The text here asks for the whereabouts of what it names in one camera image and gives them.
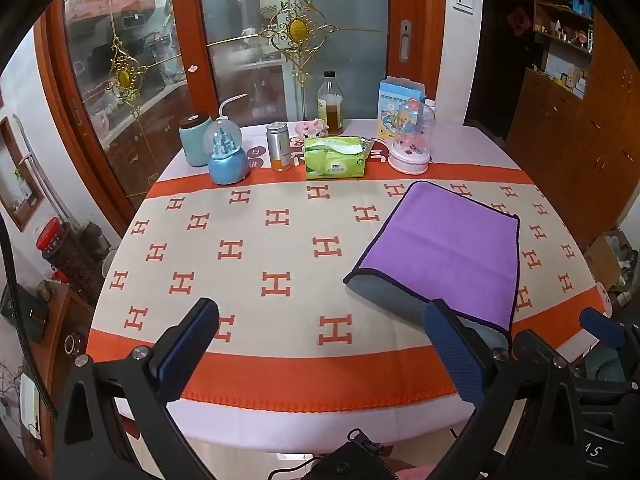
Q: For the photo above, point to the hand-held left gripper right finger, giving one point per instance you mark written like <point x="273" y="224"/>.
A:
<point x="455" y="355"/>

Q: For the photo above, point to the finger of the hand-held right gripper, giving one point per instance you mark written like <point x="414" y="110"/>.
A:
<point x="602" y="324"/>

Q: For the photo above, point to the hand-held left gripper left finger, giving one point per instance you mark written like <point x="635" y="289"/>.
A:
<point x="187" y="352"/>

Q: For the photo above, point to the purple towel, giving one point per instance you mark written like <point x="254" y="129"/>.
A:
<point x="445" y="240"/>

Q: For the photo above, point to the grey-blue cloth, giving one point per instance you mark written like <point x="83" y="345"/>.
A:
<point x="607" y="366"/>

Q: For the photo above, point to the cardboard box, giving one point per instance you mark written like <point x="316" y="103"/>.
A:
<point x="602" y="260"/>

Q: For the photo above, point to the wooden side table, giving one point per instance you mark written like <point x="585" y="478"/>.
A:
<point x="60" y="330"/>

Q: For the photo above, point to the orange patterned table blanket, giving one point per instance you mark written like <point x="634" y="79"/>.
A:
<point x="280" y="260"/>

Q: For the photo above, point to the red-lidded glass jar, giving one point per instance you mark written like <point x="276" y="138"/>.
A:
<point x="62" y="255"/>

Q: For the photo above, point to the green handbag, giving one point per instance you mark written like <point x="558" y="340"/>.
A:
<point x="22" y="315"/>

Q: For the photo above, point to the wooden cabinet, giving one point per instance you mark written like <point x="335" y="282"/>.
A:
<point x="565" y="150"/>

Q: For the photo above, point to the blue castle snow globe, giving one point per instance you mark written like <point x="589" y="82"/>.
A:
<point x="227" y="157"/>

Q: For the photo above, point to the teal jar with brown lid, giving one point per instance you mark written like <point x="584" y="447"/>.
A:
<point x="192" y="140"/>

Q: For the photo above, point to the clear bottle with pink base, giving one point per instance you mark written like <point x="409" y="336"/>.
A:
<point x="412" y="145"/>

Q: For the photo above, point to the silver and orange can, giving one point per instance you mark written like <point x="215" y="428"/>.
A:
<point x="278" y="147"/>

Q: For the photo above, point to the green tissue pack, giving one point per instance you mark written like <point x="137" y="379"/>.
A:
<point x="335" y="160"/>

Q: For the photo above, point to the pink plush toy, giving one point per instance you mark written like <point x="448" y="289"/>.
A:
<point x="310" y="129"/>

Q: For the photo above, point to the white bent tube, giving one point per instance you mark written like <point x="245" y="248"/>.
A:
<point x="231" y="100"/>

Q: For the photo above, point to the blue cartoon carton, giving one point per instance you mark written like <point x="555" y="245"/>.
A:
<point x="392" y="105"/>

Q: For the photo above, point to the glass bottle of yellow oil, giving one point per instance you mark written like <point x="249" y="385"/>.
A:
<point x="330" y="107"/>

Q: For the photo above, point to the small gold door ornament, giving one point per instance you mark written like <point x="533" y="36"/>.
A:
<point x="124" y="77"/>

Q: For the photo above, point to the red paper door decoration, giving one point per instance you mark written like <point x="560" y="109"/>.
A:
<point x="519" y="20"/>

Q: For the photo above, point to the wooden framed glass door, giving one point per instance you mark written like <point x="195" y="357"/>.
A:
<point x="240" y="35"/>

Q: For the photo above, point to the large gold door ornament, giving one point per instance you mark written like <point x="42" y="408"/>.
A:
<point x="297" y="30"/>

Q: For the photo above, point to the wooden wall frame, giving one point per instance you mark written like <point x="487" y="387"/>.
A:
<point x="17" y="175"/>

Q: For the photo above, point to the wooden wall shelf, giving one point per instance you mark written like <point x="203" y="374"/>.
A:
<point x="565" y="15"/>

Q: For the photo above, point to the white wall switch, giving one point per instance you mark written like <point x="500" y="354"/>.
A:
<point x="462" y="1"/>

